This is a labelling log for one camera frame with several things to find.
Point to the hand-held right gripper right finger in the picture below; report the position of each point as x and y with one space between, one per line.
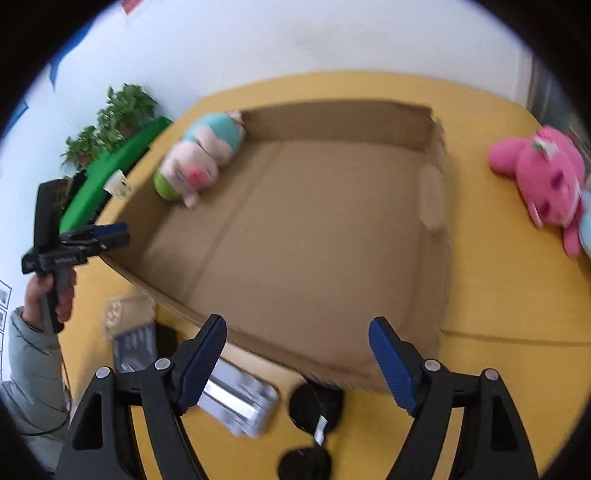
392 357

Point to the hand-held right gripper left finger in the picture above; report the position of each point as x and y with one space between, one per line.
204 357

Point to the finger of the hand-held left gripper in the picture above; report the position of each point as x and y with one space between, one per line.
113 235

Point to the pastel plush toy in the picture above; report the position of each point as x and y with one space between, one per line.
203 154

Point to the cardboard box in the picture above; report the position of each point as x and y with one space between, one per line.
295 240

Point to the person's left forearm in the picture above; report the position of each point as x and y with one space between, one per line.
32 369

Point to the yellow wooden desktop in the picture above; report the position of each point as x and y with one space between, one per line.
508 323

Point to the person's left hand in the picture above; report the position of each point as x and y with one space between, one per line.
44 295

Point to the small clear cup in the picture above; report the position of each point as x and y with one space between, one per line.
118 184

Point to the silver plastic package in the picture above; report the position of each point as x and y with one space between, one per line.
240 399

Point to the black card package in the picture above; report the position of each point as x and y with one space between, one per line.
135 346

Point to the clear plastic box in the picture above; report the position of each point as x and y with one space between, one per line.
128 311

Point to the potted green plant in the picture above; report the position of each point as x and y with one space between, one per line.
85 147
129 108

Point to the black sunglasses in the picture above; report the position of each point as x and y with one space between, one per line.
311 424

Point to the pink plush toy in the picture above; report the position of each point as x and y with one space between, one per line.
545 184

